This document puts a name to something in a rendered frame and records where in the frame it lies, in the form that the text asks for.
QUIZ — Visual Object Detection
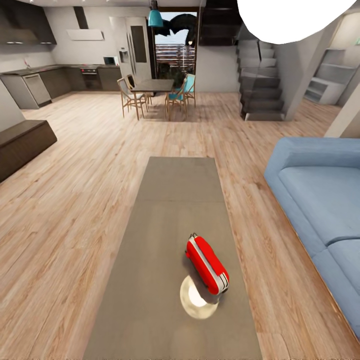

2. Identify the radio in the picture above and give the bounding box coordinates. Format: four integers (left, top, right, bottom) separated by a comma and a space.
185, 233, 229, 295

